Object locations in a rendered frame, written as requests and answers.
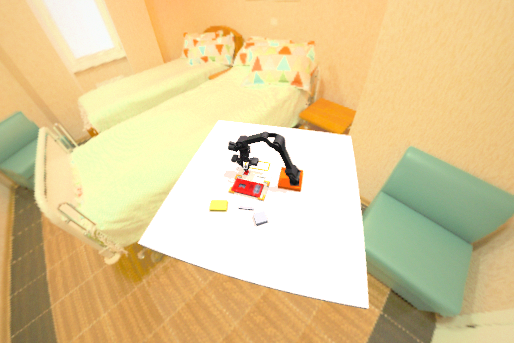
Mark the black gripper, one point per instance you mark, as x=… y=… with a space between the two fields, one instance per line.
x=244 y=158

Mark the yellow flat block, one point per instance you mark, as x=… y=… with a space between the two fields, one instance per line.
x=219 y=205

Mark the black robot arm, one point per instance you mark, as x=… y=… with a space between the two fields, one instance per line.
x=279 y=145

